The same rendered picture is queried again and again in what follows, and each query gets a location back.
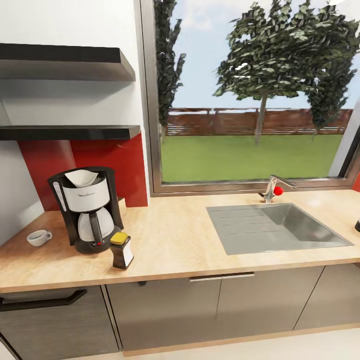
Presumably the bottle of coffee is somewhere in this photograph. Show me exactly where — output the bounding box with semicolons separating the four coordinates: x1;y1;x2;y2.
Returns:
108;232;134;271

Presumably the paper coffee filter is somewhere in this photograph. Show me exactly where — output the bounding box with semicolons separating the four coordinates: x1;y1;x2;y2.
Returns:
66;170;98;189

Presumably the coffee cup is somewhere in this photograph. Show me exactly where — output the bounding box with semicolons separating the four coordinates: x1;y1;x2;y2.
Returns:
26;230;52;247

